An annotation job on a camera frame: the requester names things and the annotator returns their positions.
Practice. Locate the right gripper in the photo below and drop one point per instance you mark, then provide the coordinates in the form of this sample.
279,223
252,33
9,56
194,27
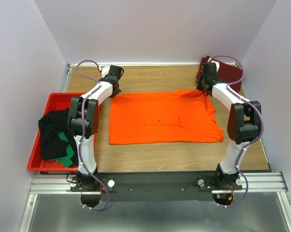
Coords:
203,86

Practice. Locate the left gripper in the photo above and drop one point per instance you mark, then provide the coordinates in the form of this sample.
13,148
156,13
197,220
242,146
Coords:
115,89

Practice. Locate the orange t shirt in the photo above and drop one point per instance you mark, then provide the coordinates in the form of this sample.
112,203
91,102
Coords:
163,117

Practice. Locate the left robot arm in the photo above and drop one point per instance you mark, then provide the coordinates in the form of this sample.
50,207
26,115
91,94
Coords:
83,122

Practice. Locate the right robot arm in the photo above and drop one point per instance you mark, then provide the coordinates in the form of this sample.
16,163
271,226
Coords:
244,127

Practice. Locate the folded maroon t shirt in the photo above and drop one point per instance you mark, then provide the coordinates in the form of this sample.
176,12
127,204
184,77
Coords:
227,72

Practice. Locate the red plastic bin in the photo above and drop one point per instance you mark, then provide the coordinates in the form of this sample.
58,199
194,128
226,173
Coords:
56,101

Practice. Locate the black t shirt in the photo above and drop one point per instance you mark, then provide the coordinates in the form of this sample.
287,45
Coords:
49,126

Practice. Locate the green t shirt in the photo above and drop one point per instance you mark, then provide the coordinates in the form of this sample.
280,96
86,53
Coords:
68,150

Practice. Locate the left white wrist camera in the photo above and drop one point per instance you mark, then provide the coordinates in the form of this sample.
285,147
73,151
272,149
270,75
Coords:
104,70

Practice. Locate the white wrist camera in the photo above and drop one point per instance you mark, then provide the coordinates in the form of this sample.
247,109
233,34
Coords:
104,70
211,60

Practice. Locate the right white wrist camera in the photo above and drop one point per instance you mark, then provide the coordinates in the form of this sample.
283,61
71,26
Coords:
211,60

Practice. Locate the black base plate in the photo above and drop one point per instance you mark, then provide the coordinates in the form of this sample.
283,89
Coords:
157,187

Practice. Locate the aluminium frame rail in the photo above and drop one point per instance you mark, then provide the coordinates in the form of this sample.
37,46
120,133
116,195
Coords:
157,202

